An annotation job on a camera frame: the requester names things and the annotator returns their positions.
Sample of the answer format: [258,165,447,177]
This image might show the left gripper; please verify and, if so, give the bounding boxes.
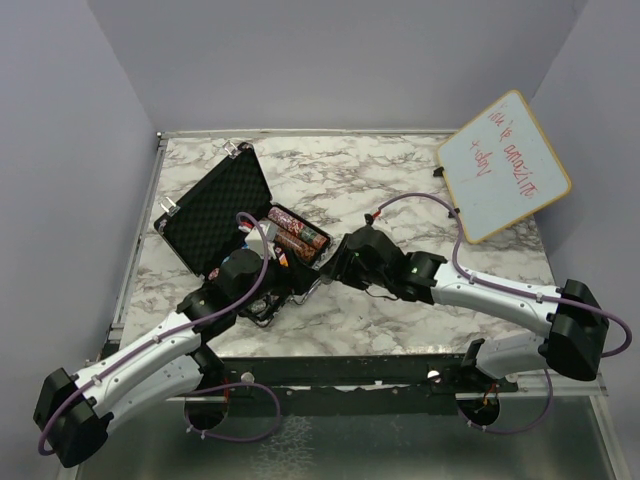
[235,247,320,313]

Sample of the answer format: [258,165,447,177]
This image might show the black foam-lined poker case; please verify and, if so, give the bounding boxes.
[154,143,332,327]

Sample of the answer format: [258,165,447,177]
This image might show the grey poker chip stack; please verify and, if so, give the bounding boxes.
[267,206,296,228]

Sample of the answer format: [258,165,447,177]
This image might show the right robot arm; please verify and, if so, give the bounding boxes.
[320,225,609,391]

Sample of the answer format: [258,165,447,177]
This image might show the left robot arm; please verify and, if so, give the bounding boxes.
[33,249,319,468]

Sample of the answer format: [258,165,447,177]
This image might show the orange black chip row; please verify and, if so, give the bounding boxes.
[278,232,316,263]

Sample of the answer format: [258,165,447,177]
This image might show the red green chip row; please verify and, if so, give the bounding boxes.
[291,219,328,250]

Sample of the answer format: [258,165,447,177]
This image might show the green grey chip row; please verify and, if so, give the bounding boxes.
[249,299,269,315]

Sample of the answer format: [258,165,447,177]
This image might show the white dry-erase board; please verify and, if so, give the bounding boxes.
[436,90,572,244]

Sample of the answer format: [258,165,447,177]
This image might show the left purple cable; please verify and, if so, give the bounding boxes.
[38,210,284,456]

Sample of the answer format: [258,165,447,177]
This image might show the purple cable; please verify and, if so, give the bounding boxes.
[38,210,284,456]
[364,192,634,435]

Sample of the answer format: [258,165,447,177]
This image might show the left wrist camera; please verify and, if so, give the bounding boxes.
[238,220,278,259]

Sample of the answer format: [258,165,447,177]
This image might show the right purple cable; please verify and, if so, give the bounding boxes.
[364,192,634,435]

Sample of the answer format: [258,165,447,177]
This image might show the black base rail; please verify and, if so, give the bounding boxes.
[164,342,521,416]

